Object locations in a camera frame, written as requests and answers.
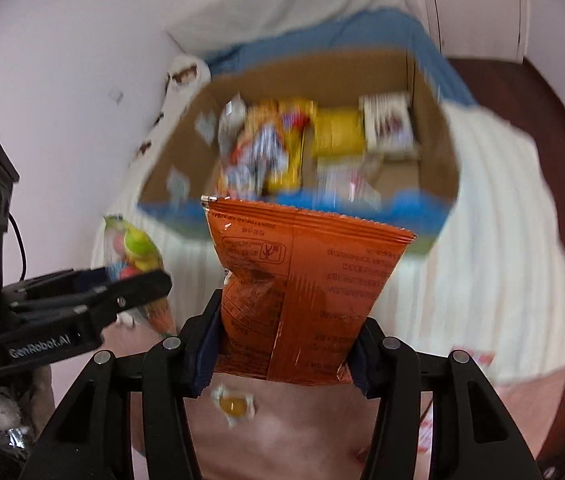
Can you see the white door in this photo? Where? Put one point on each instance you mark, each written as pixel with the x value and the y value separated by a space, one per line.
pixel 477 5

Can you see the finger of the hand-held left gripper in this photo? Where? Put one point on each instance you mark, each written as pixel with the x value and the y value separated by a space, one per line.
pixel 52 282
pixel 122 300

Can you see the cat print blanket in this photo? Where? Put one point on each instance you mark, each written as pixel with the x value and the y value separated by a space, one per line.
pixel 502 260

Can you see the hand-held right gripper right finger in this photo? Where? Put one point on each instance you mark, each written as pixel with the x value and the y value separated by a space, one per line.
pixel 362 365

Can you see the bed with blue sheet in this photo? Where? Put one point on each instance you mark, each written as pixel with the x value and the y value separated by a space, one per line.
pixel 362 30

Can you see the cardboard box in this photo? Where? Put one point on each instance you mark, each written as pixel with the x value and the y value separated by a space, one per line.
pixel 432 150

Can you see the red yellow noodle bag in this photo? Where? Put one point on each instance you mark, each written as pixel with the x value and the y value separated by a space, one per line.
pixel 257 155

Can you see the person's left forearm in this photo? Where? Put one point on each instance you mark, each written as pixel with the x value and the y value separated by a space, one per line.
pixel 40 395

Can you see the colourful candy bag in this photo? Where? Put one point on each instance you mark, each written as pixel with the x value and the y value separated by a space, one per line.
pixel 135 247

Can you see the chocolate stick biscuit packet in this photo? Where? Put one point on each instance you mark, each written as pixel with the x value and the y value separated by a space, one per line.
pixel 387 120

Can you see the orange snack packet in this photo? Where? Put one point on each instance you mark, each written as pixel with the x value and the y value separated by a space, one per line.
pixel 312 285

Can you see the yellow snack packet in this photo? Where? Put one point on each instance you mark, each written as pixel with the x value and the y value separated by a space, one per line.
pixel 337 132

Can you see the bear print pillow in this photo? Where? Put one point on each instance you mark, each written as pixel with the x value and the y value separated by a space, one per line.
pixel 187 72

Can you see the small clear jelly packet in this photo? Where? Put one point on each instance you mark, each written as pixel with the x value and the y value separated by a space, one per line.
pixel 235 404

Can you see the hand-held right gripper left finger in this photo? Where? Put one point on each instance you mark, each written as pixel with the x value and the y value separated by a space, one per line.
pixel 207 355

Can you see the long red white packet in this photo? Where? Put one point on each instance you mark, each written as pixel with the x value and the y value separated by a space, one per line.
pixel 482 358

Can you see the grey headboard cushion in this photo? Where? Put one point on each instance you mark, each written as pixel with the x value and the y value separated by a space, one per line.
pixel 287 0

